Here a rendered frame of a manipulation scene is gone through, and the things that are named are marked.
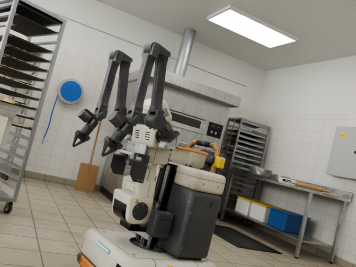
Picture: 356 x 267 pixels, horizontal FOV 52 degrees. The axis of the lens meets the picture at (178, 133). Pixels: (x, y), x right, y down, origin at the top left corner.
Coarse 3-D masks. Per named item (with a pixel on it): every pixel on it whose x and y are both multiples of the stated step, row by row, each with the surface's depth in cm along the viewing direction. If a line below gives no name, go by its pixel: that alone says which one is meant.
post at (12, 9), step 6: (18, 0) 300; (12, 6) 298; (12, 12) 298; (12, 18) 299; (6, 24) 298; (6, 30) 297; (6, 36) 298; (0, 48) 296; (0, 54) 296; (0, 60) 297
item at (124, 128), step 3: (123, 123) 186; (126, 123) 185; (120, 126) 186; (123, 126) 185; (126, 126) 185; (129, 126) 186; (120, 129) 184; (123, 129) 184; (126, 129) 185; (129, 129) 186; (123, 132) 185; (126, 132) 185; (123, 135) 186; (126, 135) 186
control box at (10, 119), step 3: (9, 117) 180; (9, 120) 180; (12, 120) 181; (9, 123) 180; (6, 126) 179; (9, 126) 180; (6, 129) 179; (9, 129) 180; (6, 132) 180; (9, 132) 181; (3, 135) 179; (6, 135) 180; (3, 138) 179; (6, 138) 180; (3, 141) 179; (6, 141) 180; (3, 144) 179
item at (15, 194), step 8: (64, 24) 333; (56, 48) 331; (56, 56) 332; (48, 80) 329; (40, 104) 327; (40, 112) 328; (32, 136) 326; (24, 160) 323; (24, 168) 324; (16, 184) 323; (16, 192) 322
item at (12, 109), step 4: (0, 104) 173; (4, 104) 174; (8, 104) 175; (0, 108) 173; (4, 108) 174; (8, 108) 176; (12, 108) 176; (16, 108) 178; (0, 112) 174; (4, 112) 175; (8, 112) 176; (12, 112) 177; (16, 112) 178; (8, 116) 176; (12, 116) 177
